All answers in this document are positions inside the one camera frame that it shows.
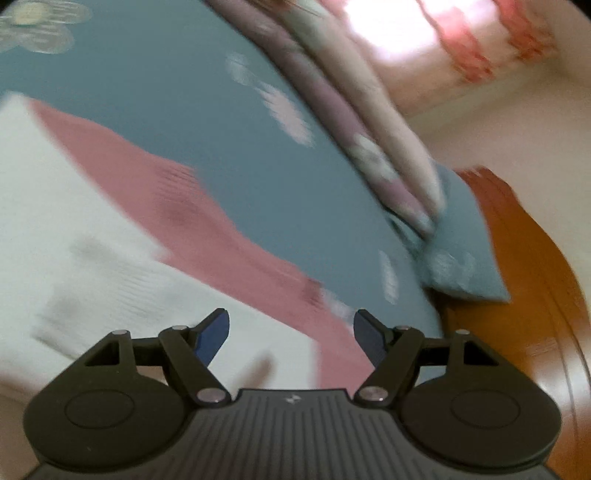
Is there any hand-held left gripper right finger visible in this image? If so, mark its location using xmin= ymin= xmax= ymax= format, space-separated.
xmin=353 ymin=309 xmax=504 ymax=409

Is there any pink striped curtain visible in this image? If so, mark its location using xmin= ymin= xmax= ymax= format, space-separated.
xmin=342 ymin=0 xmax=559 ymax=84

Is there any folded floral quilt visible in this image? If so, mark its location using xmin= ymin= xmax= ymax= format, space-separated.
xmin=208 ymin=0 xmax=451 ymax=236

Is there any blue pillow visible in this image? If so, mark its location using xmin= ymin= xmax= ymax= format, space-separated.
xmin=392 ymin=166 xmax=511 ymax=303

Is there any wooden bed headboard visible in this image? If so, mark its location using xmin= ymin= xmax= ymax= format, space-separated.
xmin=438 ymin=167 xmax=591 ymax=480

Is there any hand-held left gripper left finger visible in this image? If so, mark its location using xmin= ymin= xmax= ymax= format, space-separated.
xmin=84 ymin=308 xmax=230 ymax=408

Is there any pink and white sweater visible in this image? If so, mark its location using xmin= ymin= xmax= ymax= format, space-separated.
xmin=0 ymin=92 xmax=377 ymax=398

